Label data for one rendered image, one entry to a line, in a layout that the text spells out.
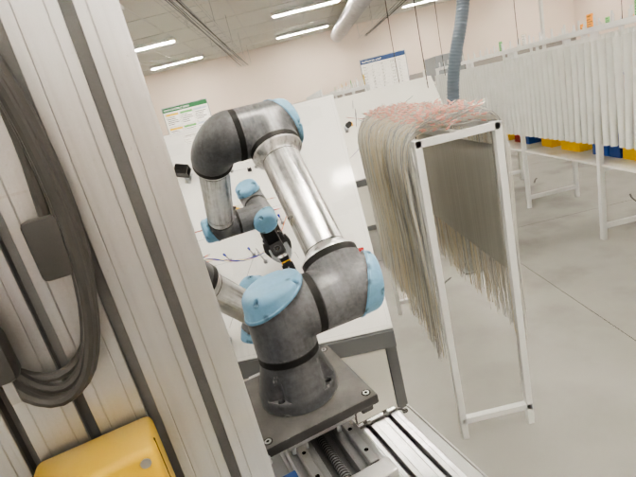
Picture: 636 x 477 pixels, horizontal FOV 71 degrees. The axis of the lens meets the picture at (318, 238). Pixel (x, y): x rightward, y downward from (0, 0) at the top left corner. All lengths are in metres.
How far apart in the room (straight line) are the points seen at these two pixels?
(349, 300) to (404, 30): 12.43
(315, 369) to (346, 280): 0.17
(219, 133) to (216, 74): 11.79
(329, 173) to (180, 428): 1.49
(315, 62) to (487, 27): 4.64
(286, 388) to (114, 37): 0.63
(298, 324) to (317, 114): 1.32
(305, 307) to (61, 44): 0.56
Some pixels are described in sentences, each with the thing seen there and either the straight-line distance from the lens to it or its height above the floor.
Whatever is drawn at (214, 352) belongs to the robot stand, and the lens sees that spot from 0.41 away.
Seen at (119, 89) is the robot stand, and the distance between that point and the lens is 0.37.
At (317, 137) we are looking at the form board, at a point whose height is 1.53.
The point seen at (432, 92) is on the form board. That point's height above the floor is 1.48.
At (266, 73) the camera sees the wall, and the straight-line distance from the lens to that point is 12.64.
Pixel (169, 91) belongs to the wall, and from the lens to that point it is 12.99.
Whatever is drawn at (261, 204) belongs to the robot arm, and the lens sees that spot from 1.36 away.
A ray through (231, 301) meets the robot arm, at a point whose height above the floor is 1.29.
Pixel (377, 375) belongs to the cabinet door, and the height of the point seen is 0.67.
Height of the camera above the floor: 1.67
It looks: 17 degrees down
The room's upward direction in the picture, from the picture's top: 14 degrees counter-clockwise
